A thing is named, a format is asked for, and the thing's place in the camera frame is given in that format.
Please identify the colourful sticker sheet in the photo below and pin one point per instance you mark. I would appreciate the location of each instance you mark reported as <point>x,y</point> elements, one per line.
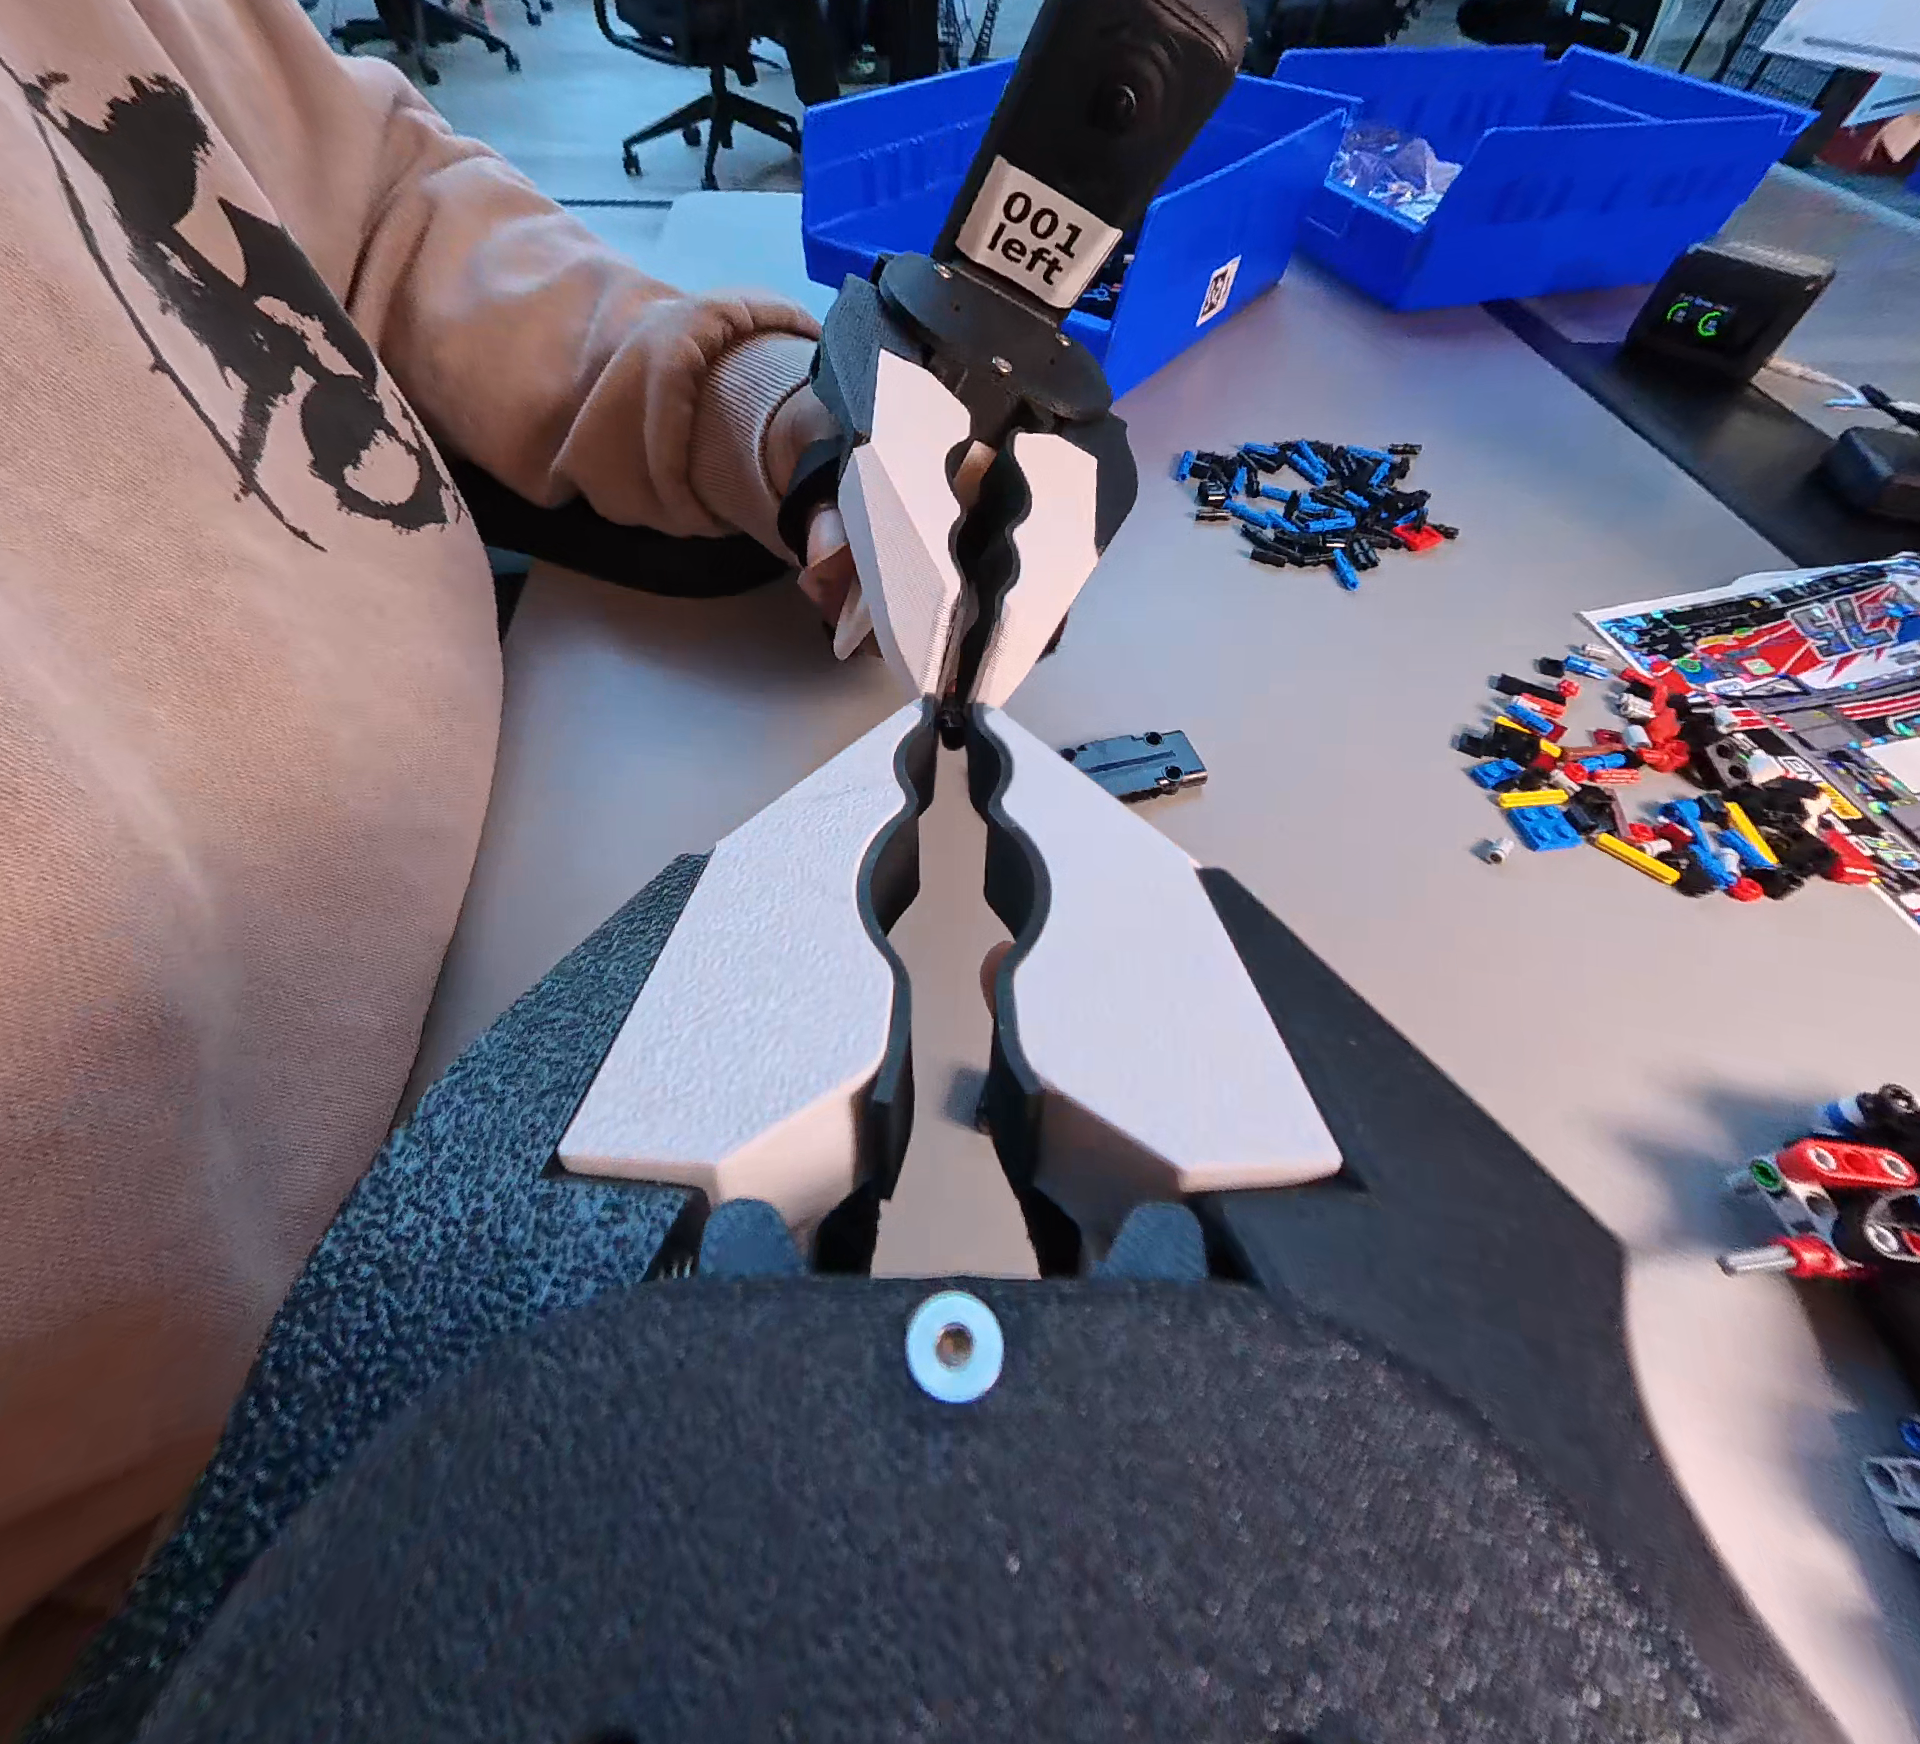
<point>1800,664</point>

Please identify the person's left hand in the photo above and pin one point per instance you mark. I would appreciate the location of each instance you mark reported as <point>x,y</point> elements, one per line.
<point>826,567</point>

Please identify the small crinkled plastic bag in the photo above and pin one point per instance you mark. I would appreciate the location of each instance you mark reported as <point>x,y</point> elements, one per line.
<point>1388,170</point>

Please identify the partly built lego car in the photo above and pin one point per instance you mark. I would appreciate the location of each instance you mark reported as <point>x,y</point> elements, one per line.
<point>1847,1203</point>

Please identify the person's left forearm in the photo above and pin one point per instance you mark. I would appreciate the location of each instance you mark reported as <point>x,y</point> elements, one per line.
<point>571,319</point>

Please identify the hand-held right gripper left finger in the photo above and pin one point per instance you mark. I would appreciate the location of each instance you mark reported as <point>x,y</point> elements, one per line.
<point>750,1009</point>

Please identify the pile of black blue pins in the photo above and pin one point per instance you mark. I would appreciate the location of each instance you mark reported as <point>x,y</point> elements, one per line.
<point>1321,507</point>

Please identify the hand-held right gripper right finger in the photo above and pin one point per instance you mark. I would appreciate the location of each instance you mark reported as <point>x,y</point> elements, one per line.
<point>1156,1024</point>

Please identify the blue bin with label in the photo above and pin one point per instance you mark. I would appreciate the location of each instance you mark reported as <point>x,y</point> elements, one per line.
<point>1199,213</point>

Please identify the black lego panel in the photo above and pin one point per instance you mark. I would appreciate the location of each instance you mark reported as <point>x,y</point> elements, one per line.
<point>1134,766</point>

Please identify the black device with green display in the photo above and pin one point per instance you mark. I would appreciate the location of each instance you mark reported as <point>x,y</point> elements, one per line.
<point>1725,311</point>

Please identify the pile of mixed lego pieces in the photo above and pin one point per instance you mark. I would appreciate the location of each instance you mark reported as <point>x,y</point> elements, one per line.
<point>1649,783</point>

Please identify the person's right hand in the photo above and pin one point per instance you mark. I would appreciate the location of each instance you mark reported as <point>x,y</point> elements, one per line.
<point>999,983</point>

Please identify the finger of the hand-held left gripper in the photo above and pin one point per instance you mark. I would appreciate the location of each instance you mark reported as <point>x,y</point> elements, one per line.
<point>893,499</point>
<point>1058,529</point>

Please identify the black lego link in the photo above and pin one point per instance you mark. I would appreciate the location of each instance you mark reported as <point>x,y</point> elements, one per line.
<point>950,724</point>

